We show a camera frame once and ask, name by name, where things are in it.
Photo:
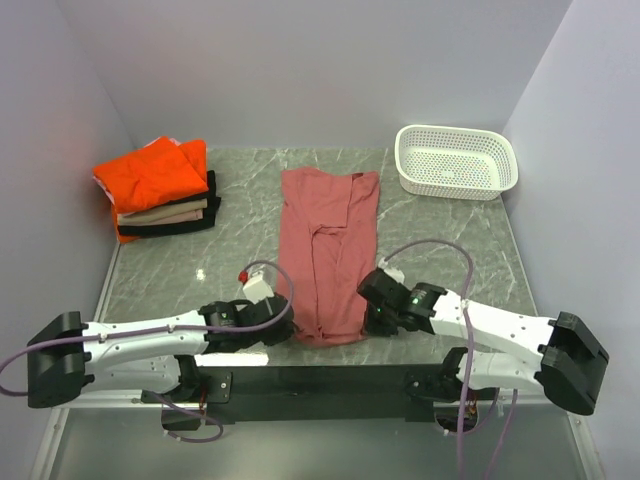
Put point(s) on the white perforated plastic basket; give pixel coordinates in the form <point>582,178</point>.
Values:
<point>454,163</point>

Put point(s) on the beige folded t shirt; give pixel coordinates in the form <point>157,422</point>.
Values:
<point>164,215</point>

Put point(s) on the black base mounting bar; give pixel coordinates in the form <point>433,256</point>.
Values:
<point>288,393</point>

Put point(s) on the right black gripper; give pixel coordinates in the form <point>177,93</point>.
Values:
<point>375,329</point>

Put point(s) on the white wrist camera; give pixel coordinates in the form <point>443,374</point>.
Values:
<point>255,285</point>
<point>391,271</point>

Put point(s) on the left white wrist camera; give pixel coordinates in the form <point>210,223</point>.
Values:
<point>255,285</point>

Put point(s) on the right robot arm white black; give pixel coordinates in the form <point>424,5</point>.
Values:
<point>559,357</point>

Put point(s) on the orange folded t shirt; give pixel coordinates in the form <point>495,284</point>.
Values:
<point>161,173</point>

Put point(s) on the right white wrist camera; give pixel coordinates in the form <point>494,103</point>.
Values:
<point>391,271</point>

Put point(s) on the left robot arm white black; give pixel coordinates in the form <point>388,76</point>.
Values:
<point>70,357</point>

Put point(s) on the pink red t shirt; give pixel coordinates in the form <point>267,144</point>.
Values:
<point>327,245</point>

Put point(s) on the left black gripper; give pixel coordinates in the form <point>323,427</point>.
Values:
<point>283,333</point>

